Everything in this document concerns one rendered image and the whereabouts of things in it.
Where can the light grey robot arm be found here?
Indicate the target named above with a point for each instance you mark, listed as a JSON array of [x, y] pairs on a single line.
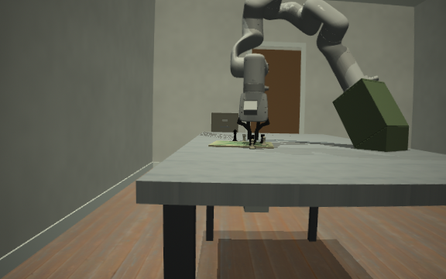
[[253, 67]]

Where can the green and cream chessboard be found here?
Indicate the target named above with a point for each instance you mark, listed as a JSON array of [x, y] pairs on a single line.
[[242, 144]]

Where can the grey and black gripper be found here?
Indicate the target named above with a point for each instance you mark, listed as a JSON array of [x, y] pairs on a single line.
[[262, 112]]

